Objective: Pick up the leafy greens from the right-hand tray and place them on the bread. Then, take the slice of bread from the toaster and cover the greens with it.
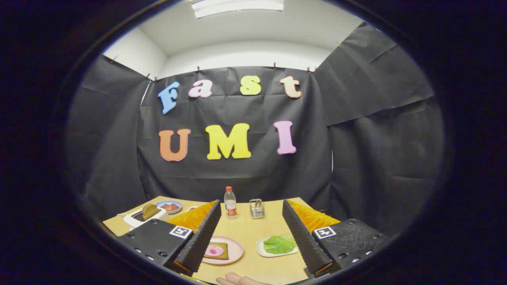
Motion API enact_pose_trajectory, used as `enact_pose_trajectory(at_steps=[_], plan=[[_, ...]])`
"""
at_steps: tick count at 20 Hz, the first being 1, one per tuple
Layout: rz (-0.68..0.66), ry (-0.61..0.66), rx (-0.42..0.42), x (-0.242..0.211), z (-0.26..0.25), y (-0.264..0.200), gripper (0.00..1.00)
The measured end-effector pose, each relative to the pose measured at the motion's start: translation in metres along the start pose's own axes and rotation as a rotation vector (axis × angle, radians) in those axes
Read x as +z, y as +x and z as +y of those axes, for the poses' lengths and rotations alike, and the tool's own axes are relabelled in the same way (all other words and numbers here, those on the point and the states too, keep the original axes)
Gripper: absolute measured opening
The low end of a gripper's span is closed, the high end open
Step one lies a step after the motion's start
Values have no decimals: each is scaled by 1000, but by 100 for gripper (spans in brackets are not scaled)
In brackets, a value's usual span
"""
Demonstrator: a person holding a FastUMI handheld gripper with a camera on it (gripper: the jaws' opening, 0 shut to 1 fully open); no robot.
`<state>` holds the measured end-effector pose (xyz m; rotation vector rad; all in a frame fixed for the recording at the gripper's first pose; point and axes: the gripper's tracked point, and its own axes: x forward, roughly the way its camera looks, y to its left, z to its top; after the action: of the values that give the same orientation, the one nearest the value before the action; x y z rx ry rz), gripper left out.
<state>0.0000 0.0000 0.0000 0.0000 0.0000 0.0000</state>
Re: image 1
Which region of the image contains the white square plate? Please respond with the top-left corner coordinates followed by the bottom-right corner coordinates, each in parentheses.
top-left (256, 236), bottom-right (299, 258)

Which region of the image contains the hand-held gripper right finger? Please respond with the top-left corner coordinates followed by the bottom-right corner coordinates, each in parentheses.
top-left (282, 199), bottom-right (391, 278)

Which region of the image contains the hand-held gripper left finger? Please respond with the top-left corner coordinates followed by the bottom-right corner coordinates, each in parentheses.
top-left (118, 199), bottom-right (222, 277)

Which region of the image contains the toasted bread slice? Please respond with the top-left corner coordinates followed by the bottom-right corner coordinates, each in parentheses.
top-left (204, 242), bottom-right (229, 260)

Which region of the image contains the clear water bottle red cap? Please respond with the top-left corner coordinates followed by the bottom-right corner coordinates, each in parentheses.
top-left (224, 186), bottom-right (238, 220)

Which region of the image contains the white toaster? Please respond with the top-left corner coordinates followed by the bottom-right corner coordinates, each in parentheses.
top-left (124, 206), bottom-right (167, 229)

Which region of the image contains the pink plate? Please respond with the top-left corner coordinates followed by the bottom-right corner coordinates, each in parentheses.
top-left (201, 236), bottom-right (244, 266)

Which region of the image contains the brown bread slice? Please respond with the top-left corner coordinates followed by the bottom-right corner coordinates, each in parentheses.
top-left (142, 204), bottom-right (160, 221)

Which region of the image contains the blue plate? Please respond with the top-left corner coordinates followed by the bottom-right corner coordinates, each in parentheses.
top-left (155, 200), bottom-right (183, 215)

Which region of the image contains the ceiling light panel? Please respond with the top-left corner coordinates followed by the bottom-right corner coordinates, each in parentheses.
top-left (191, 0), bottom-right (285, 19)

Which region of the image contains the green lettuce leaf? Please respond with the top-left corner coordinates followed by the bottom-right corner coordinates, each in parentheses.
top-left (263, 234), bottom-right (297, 255)

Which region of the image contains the metal mesh utensil holder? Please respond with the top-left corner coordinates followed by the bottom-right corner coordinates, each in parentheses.
top-left (249, 199), bottom-right (265, 219)

